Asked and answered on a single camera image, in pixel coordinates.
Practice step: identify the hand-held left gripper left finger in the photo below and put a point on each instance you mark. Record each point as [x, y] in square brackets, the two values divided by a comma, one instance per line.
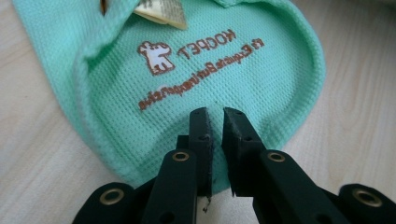
[190, 168]

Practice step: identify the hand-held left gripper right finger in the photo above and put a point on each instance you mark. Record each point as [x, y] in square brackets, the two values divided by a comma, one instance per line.
[267, 177]

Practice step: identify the mint green striped pet shirt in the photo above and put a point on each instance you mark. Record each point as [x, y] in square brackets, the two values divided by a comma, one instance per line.
[199, 68]

